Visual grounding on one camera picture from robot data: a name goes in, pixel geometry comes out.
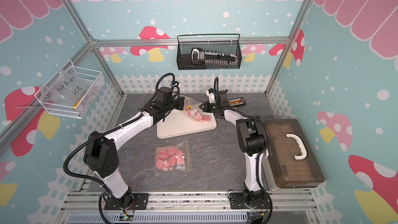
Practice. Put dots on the black wire mesh basket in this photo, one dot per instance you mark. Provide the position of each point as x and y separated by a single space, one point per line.
222 43

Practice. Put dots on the black box with orange items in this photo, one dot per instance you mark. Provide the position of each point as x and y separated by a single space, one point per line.
240 101

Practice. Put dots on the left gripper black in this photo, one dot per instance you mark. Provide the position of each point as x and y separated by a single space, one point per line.
180 100

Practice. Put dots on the brown toolbox with white handle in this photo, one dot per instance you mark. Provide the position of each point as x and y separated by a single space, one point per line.
291 164

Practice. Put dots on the white plastic tray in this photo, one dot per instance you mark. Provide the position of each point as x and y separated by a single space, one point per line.
177 123

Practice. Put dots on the white wire wall basket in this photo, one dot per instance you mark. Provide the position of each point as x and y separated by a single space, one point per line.
92 79

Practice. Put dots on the socket set in basket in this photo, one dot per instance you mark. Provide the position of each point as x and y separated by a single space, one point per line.
209 59

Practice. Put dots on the yellow item in white basket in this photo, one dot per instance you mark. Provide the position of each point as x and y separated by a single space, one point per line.
81 103

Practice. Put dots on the ziploc bag with pink cookies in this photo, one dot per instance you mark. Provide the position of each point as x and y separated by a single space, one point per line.
173 157
191 108

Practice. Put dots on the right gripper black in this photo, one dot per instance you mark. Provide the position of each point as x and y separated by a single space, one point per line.
207 104

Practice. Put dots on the clear plastic bag with writing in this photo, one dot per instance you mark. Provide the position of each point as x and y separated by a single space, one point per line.
66 88

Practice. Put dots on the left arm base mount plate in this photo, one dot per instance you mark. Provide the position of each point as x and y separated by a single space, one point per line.
135 201

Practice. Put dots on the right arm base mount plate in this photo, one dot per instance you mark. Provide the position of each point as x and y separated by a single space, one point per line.
239 201

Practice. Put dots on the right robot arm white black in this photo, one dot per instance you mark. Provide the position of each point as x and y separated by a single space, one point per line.
253 139

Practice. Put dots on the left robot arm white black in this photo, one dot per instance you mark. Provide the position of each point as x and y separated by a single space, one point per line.
101 150

